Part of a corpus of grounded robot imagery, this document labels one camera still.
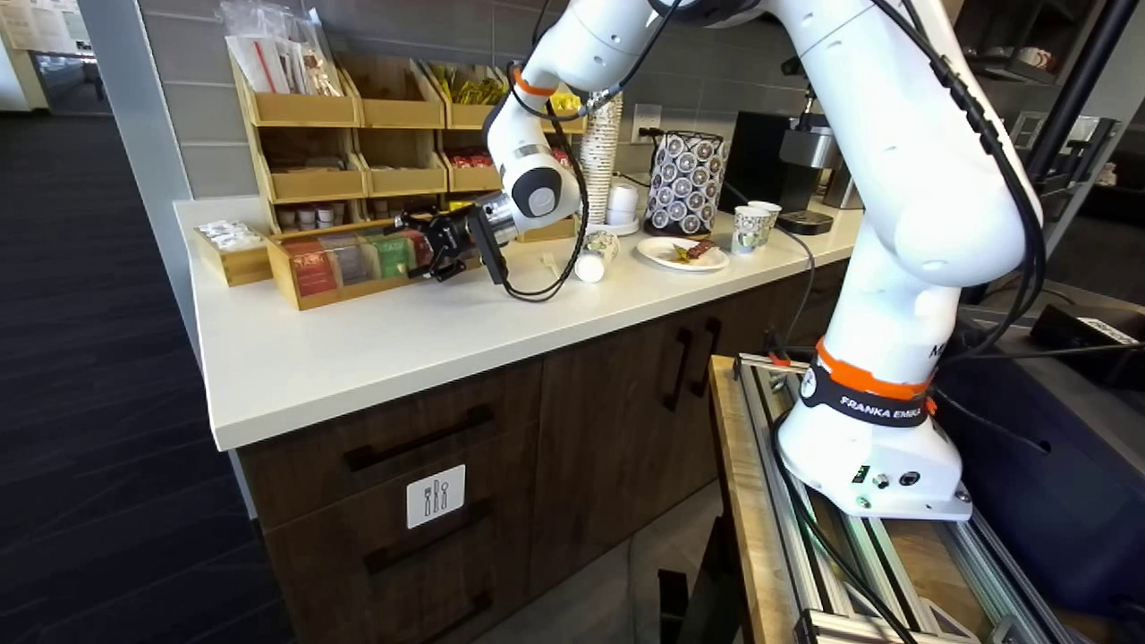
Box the wooden tea box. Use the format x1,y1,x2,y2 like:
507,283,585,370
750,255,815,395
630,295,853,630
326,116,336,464
265,221,445,314

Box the white paper cup green logo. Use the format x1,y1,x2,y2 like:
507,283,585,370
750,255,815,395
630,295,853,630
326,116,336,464
750,196,789,244
731,206,769,261

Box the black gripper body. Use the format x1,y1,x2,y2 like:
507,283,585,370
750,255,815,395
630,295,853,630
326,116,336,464
445,206,491,274

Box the dark blue box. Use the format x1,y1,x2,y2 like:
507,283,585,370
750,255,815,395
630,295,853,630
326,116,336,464
933,283,1145,625

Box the red tea packets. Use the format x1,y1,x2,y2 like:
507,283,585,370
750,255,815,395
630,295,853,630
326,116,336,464
287,240,344,302
406,231,436,276

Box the black drawer handle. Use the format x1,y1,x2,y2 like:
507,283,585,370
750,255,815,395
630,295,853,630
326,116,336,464
363,499,496,575
344,405,500,478

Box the wooden tiered organizer shelf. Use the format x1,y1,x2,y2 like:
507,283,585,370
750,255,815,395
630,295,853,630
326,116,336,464
231,59,593,244

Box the black coffee machine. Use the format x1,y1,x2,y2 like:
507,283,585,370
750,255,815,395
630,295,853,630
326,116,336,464
725,109,841,240

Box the small wooden box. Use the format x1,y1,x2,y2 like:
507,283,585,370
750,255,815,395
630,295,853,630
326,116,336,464
194,219,276,292

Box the clear acrylic lid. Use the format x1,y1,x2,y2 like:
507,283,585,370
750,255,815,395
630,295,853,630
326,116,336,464
276,227,436,296

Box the black power cable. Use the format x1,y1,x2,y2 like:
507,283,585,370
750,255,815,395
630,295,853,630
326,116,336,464
719,183,826,359

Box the dark wooden cabinet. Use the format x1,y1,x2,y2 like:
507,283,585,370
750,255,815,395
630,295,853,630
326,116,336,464
231,264,857,644

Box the green tea packets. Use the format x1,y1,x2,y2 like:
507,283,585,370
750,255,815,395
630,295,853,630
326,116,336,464
367,231,414,283

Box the black door handle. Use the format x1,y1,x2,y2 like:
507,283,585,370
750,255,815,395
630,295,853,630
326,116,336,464
688,314,727,405
658,327,697,417

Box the white label plate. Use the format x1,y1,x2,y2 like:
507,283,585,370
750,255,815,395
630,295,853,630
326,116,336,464
406,462,472,532

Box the clear plastic bag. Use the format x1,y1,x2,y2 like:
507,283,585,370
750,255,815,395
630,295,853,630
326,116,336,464
220,0,352,104

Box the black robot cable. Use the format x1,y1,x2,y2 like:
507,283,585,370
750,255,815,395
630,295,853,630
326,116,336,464
481,0,1054,363

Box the donut print box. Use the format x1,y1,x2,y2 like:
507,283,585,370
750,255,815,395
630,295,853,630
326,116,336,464
645,128,731,240

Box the gold foil packets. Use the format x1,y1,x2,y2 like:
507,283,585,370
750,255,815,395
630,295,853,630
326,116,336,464
547,84,590,119

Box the gray tea packets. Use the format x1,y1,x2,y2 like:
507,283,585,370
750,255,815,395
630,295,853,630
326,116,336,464
326,232,379,292

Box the wooden aluminium robot stand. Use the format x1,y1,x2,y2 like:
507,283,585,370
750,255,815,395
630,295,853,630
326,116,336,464
708,351,1084,644

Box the white sugar packets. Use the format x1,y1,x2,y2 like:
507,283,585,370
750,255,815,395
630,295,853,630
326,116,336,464
199,219,270,255

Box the yellow green packets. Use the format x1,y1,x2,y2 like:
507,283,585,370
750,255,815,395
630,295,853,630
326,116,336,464
428,64,515,110

